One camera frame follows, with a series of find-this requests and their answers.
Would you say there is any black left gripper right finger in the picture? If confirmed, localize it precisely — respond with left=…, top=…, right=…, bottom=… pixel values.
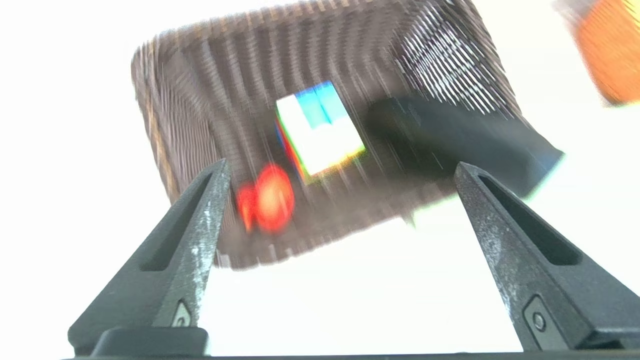
left=454, top=161, right=640, bottom=351

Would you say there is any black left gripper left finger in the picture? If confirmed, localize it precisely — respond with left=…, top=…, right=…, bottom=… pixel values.
left=67, top=158, right=232, bottom=357

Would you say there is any red rubber duck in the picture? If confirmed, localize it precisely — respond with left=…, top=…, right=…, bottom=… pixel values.
left=236, top=163, right=296, bottom=234

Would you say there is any black glasses case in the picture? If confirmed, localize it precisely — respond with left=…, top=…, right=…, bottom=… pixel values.
left=367, top=96, right=566, bottom=198

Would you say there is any multicoloured puzzle cube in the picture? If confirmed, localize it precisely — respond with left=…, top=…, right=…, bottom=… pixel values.
left=274, top=81, right=367, bottom=185

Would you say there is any dark brown wicker basket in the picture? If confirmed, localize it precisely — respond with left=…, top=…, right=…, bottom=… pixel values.
left=131, top=0, right=523, bottom=271

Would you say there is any orange wicker basket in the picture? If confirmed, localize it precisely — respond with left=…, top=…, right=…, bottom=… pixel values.
left=560, top=0, right=640, bottom=107

